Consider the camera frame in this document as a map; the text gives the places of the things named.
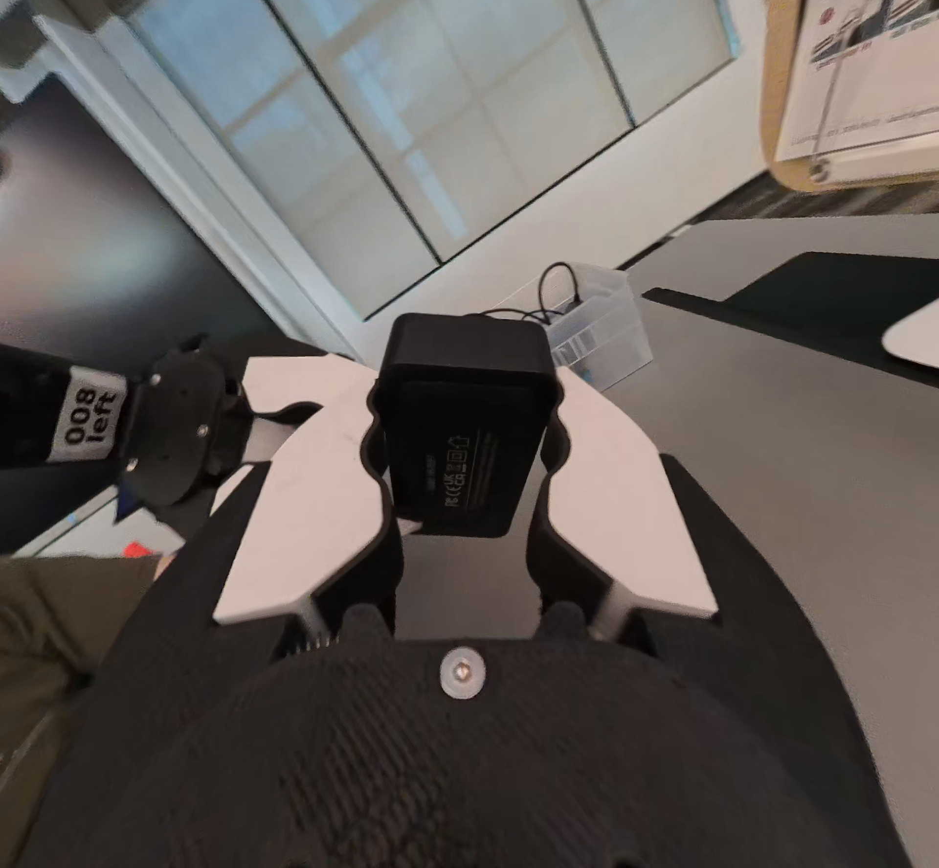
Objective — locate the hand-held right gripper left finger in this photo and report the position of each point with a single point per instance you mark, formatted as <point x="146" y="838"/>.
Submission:
<point x="308" y="516"/>

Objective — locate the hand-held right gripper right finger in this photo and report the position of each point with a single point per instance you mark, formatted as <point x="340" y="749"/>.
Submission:
<point x="623" y="516"/>

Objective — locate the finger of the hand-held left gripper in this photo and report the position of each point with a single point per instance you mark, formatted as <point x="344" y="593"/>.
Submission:
<point x="286" y="380"/>
<point x="268" y="442"/>

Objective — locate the long black usb hub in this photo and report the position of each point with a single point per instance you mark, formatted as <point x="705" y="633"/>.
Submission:
<point x="462" y="427"/>

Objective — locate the clear plastic bin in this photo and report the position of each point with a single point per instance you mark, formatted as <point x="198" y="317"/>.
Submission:
<point x="601" y="339"/>

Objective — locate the printed desk sheet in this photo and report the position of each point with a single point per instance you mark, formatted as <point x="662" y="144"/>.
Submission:
<point x="95" y="530"/>

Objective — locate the person's olive clothing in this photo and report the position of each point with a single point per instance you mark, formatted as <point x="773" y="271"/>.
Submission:
<point x="59" y="626"/>

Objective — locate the frosted glass window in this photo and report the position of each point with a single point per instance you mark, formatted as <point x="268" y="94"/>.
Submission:
<point x="440" y="75"/>

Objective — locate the white metal board stand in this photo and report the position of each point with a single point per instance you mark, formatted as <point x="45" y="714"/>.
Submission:
<point x="774" y="75"/>

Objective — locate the printed instruction sheet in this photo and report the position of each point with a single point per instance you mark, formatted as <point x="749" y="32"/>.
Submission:
<point x="865" y="97"/>

